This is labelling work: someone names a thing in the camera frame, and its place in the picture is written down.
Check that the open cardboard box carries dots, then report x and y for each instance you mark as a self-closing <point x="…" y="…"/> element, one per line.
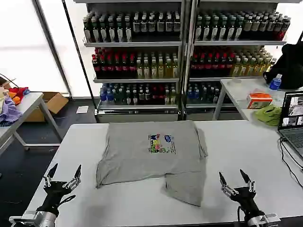
<point x="54" y="102"/>

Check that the orange tissue box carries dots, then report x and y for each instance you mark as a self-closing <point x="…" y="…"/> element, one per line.
<point x="259" y="100"/>

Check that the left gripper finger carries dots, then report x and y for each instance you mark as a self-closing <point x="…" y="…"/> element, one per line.
<point x="75" y="178"/>
<point x="50" y="176"/>

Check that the white paper sheet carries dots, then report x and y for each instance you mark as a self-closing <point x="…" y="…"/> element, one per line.
<point x="82" y="109"/>

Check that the metal shelf with bottles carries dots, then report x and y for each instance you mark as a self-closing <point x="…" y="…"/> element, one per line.
<point x="232" y="56"/>
<point x="135" y="61"/>

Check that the clear tape roll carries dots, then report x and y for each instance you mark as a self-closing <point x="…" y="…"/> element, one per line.
<point x="234" y="81"/>

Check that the purple cloth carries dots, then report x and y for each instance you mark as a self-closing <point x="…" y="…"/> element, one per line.
<point x="9" y="111"/>

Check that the grey slanted window frame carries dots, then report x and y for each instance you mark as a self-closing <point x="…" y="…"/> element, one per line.
<point x="50" y="45"/>

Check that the green cloth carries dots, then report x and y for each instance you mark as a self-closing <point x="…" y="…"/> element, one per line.
<point x="268" y="116"/>

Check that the grey printed t-shirt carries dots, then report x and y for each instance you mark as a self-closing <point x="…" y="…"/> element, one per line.
<point x="151" y="160"/>

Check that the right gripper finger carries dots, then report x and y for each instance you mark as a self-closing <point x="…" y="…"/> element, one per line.
<point x="226" y="185"/>
<point x="248" y="180"/>

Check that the grey open laptop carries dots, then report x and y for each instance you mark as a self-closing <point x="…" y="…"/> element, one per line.
<point x="292" y="113"/>

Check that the red cloth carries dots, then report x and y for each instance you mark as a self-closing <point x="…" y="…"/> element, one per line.
<point x="20" y="91"/>

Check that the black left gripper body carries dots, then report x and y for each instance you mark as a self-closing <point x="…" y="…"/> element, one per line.
<point x="54" y="192"/>

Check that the black slanted pole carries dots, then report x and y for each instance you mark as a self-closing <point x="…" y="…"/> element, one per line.
<point x="78" y="52"/>

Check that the white grey-legged side table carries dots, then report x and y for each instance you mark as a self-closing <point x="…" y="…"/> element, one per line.
<point x="30" y="104"/>

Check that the orange cloth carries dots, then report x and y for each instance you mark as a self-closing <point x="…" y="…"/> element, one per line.
<point x="16" y="99"/>

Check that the blue water bottle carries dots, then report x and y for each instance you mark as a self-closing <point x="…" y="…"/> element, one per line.
<point x="275" y="83"/>

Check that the black bag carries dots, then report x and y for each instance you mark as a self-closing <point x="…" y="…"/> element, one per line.
<point x="290" y="68"/>

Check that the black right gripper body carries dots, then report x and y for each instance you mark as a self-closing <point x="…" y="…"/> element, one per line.
<point x="247" y="198"/>

